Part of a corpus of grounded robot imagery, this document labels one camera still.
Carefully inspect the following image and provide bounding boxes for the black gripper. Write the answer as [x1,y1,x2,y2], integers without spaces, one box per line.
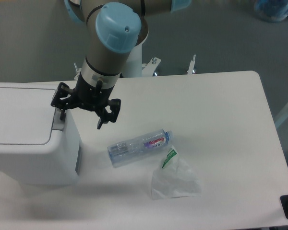
[50,74,121,129]

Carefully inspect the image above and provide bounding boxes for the white plastic trash can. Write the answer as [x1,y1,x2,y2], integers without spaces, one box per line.
[0,82,82,185]

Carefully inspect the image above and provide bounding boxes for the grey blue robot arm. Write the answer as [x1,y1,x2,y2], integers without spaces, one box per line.
[51,0,191,128]

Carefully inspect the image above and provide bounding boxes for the clear plastic water bottle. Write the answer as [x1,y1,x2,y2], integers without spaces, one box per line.
[107,129,174,167]

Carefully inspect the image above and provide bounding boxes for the crumpled clear plastic bag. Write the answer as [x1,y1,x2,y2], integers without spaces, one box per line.
[151,146,202,200]

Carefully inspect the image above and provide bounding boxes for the blue plastic bag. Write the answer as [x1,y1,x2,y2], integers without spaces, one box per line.
[253,0,288,23]

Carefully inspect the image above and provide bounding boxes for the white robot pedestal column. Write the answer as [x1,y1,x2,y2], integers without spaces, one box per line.
[120,17,149,78]

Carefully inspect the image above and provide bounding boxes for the white metal base frame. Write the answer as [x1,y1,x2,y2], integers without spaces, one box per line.
[73,55,197,81]

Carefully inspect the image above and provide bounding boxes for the white frame at right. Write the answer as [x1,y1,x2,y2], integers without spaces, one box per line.
[275,102,288,129]

